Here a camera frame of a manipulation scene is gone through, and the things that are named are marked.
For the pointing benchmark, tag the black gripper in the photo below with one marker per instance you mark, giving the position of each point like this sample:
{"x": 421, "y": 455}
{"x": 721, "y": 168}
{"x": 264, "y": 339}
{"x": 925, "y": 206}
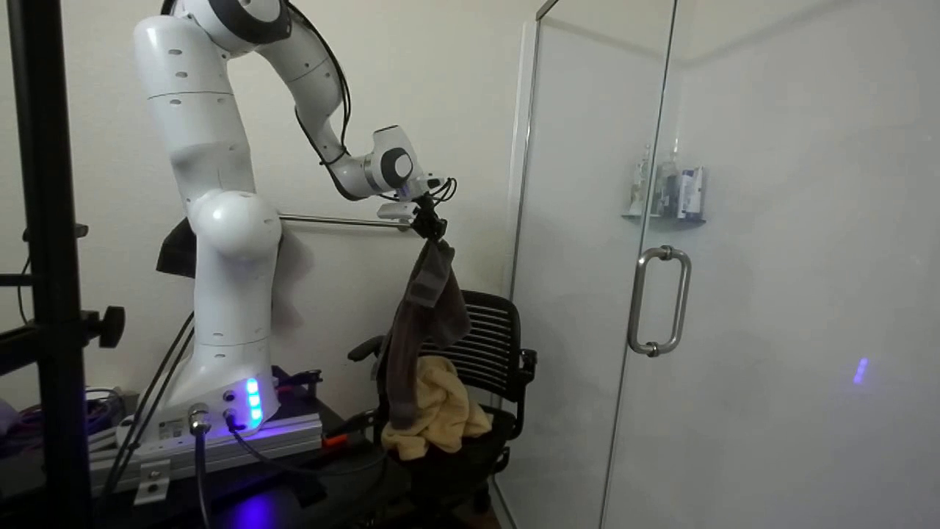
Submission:
{"x": 427, "y": 223}

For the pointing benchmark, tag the yellow towel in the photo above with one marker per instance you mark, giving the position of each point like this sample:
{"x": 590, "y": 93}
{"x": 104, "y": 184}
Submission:
{"x": 447, "y": 415}

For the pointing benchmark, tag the large dark grey towel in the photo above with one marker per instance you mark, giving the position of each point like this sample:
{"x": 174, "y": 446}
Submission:
{"x": 179, "y": 252}

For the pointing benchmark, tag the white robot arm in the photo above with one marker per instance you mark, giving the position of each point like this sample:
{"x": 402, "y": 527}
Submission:
{"x": 183, "y": 58}

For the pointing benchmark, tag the black mesh office chair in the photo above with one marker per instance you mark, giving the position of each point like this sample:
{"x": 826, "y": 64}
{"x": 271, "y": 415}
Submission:
{"x": 499, "y": 373}

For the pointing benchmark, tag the shower shelf with bottles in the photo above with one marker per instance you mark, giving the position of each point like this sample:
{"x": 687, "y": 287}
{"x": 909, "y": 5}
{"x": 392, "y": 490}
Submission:
{"x": 669, "y": 196}

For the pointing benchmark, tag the glass shower door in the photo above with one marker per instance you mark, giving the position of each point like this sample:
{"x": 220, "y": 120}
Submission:
{"x": 806, "y": 390}

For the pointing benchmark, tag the black tripod pole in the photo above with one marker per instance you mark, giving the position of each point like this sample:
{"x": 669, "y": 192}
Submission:
{"x": 57, "y": 337}

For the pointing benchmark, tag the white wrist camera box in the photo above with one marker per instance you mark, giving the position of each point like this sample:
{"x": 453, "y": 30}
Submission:
{"x": 399, "y": 214}

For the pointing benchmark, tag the metal towel rail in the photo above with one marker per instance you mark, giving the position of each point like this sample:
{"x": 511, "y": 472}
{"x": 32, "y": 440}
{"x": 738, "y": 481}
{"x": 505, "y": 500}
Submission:
{"x": 346, "y": 223}

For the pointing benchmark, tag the red handled clamp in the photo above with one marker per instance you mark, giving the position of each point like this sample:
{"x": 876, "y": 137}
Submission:
{"x": 349, "y": 440}

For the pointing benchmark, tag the chrome door handle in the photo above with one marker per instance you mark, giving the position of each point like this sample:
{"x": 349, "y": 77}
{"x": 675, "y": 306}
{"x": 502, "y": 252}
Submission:
{"x": 657, "y": 314}

